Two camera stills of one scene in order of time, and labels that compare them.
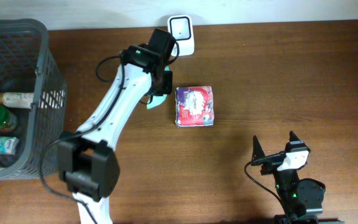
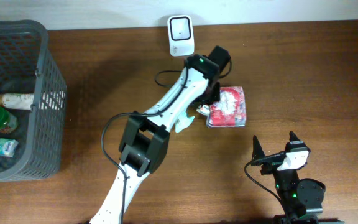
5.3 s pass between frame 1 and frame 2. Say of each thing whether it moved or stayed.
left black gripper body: moved
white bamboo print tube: stayed
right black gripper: stayed
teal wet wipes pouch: moved
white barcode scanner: stayed
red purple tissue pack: moved
